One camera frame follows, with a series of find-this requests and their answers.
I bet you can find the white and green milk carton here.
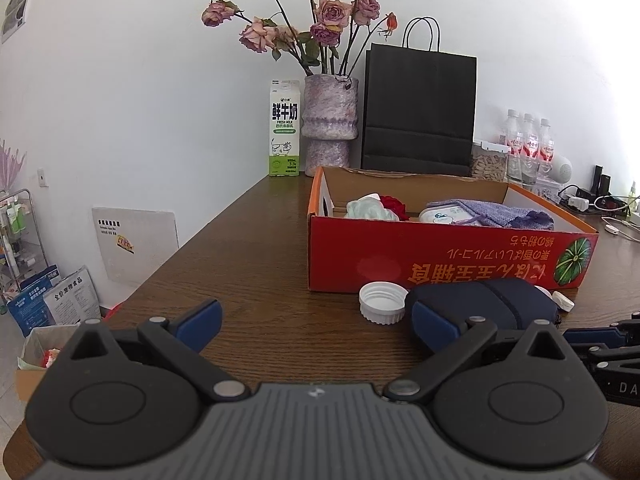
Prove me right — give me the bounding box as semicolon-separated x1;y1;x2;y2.
268;79;302;177

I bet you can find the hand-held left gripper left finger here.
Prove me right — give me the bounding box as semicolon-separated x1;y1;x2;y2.
66;299;252;403

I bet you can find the mottled purple vase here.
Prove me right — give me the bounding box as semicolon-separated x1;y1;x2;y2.
300;74;360;178

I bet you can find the dark navy zip pouch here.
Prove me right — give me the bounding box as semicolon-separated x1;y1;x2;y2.
404;278;560;348

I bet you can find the pink feather wall decal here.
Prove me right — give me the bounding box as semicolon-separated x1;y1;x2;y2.
0;140;27;192

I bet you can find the clear container of seeds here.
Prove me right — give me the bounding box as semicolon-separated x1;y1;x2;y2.
471;140;511;181

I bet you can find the white printed tin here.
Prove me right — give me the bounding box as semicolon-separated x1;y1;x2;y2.
532;177;564;201

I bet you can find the white threaded bottle cap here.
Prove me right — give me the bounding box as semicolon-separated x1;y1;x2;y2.
358;281;407;325

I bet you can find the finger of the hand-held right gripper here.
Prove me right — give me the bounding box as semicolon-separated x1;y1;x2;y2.
575;344;640;372
562;311;640;347

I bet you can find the clear plastic bag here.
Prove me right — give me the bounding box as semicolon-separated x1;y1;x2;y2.
344;192;398;221

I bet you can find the white round speaker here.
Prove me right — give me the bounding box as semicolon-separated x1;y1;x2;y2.
550;156;575;184

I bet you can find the red fabric rose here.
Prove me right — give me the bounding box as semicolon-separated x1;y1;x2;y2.
378;195;409;221

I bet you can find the white board against wall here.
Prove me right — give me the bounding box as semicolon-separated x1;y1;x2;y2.
91;206;180;288

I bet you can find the white printed cardboard box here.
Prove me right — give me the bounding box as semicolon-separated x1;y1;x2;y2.
42;266;103;326

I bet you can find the blue cardboard box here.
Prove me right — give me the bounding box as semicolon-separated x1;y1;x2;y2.
6;266;62;337

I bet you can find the wall poster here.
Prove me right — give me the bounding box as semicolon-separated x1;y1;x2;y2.
0;0;40;44

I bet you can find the black power strip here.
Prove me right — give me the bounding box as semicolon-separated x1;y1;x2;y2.
595;195;629;216

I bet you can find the cardboard trash box with bag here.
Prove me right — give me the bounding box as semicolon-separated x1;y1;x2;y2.
15;324;81;404

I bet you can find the dried pink roses bouquet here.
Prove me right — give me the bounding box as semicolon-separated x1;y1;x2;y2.
201;0;399;77

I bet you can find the white plastic jar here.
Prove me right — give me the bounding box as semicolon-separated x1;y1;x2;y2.
417;200;476;225

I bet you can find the black paper bag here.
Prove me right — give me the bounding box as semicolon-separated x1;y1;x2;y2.
360;16;478;177

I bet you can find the red cardboard box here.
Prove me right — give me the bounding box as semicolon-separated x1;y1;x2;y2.
307;166;600;294

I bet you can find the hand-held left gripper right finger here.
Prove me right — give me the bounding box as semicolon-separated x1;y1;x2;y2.
383;299;584;404

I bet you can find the purple knitted cloth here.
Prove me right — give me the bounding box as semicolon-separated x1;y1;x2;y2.
440;199;555;234

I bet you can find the metal wire rack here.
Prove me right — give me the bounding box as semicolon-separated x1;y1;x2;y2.
0;189;51;307

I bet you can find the clear bottle with red label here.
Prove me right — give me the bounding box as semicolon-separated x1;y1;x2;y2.
505;109;525;183
520;113;540;183
537;118;557;163

